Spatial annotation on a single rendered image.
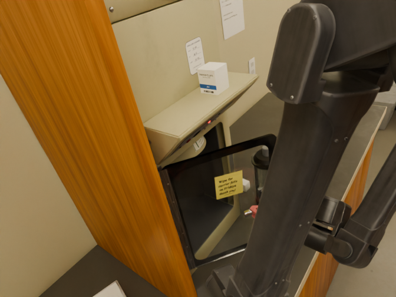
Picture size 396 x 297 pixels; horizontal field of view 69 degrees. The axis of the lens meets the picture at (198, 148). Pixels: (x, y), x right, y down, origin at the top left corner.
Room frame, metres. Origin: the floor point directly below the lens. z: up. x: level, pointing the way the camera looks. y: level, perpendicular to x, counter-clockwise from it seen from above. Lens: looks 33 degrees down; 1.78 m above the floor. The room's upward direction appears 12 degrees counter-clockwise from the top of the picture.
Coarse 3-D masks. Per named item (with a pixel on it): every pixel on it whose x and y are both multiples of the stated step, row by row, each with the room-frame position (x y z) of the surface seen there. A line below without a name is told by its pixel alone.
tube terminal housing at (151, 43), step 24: (192, 0) 0.72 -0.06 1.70; (120, 24) 0.57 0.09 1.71; (144, 24) 0.61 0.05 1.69; (168, 24) 0.66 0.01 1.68; (192, 24) 0.71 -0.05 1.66; (120, 48) 0.56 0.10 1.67; (144, 48) 0.60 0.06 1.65; (168, 48) 0.65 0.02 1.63; (216, 48) 0.77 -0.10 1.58; (144, 72) 0.59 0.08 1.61; (168, 72) 0.63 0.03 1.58; (144, 96) 0.58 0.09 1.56; (168, 96) 0.62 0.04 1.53; (144, 120) 0.56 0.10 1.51; (216, 120) 0.74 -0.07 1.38; (192, 144) 0.65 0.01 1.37
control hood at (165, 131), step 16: (240, 80) 0.68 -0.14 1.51; (256, 80) 0.69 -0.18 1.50; (192, 96) 0.65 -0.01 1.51; (208, 96) 0.63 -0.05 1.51; (224, 96) 0.61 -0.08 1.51; (240, 96) 0.72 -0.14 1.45; (160, 112) 0.59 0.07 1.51; (176, 112) 0.58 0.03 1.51; (192, 112) 0.56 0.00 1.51; (208, 112) 0.55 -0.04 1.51; (144, 128) 0.54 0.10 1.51; (160, 128) 0.52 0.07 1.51; (176, 128) 0.50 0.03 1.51; (192, 128) 0.50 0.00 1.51; (160, 144) 0.51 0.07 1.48; (176, 144) 0.48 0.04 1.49; (160, 160) 0.52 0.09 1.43
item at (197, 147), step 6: (204, 138) 0.75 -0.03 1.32; (198, 144) 0.70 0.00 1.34; (204, 144) 0.72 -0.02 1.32; (186, 150) 0.68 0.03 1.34; (192, 150) 0.68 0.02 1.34; (198, 150) 0.69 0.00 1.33; (180, 156) 0.67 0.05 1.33; (186, 156) 0.67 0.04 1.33; (192, 156) 0.67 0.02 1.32; (174, 162) 0.66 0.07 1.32
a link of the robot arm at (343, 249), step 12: (324, 204) 0.45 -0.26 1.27; (336, 204) 0.44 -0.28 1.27; (348, 204) 0.44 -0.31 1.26; (324, 216) 0.43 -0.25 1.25; (336, 216) 0.42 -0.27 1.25; (348, 216) 0.42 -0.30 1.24; (336, 228) 0.40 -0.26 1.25; (336, 240) 0.36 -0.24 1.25; (336, 252) 0.35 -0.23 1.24; (348, 252) 0.33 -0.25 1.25
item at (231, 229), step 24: (240, 144) 0.58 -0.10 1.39; (264, 144) 0.59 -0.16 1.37; (168, 168) 0.55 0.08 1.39; (192, 168) 0.56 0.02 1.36; (216, 168) 0.57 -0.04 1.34; (240, 168) 0.58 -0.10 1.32; (264, 168) 0.59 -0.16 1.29; (192, 192) 0.56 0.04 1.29; (192, 216) 0.55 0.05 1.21; (216, 216) 0.56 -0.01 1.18; (240, 216) 0.58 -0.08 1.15; (192, 240) 0.55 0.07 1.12; (216, 240) 0.56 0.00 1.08; (240, 240) 0.57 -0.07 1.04
